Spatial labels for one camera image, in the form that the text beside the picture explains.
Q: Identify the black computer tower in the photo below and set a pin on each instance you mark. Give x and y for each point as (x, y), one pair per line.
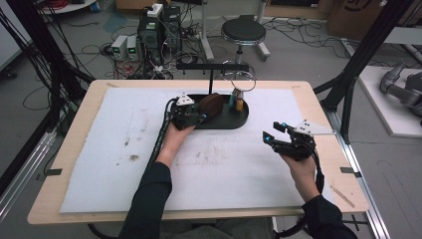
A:
(171, 28)
(150, 40)

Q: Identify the person's right hand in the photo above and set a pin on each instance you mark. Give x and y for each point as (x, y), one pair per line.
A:
(303, 176)

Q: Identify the white foam mat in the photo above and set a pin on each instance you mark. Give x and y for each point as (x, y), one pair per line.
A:
(132, 186)

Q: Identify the grey power supply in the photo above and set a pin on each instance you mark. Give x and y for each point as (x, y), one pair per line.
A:
(118, 46)
(132, 48)

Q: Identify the cardboard box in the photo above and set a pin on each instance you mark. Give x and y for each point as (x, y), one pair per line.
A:
(355, 16)

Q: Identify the white stand leg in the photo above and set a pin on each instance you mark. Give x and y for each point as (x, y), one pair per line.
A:
(205, 33)
(262, 40)

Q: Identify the brown pouch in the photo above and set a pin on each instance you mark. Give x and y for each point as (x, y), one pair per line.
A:
(211, 104)

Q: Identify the white base board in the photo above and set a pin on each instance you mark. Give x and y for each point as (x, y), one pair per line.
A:
(381, 109)

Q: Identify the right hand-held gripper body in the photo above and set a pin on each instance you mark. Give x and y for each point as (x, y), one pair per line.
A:
(298, 146)

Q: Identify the aluminium rail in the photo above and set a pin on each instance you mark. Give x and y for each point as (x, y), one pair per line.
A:
(360, 176)
(23, 179)

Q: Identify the person's left hand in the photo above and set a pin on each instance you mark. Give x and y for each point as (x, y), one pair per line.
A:
(174, 142)

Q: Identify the white power adapter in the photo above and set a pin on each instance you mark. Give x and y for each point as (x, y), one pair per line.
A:
(155, 10)

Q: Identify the black frame post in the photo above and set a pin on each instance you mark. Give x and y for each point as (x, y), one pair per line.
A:
(361, 53)

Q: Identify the black tray with hook stand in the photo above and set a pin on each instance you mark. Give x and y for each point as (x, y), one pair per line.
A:
(229, 119)

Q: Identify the thin wooden strip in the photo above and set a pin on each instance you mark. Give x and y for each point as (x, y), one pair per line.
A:
(343, 197)

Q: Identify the black tape piece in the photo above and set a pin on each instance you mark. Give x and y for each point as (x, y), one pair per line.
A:
(348, 170)
(53, 172)

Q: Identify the black round stool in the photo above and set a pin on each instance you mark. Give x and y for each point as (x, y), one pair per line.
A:
(244, 31)

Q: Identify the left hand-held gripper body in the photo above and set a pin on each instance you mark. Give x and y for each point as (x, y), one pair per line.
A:
(184, 114)

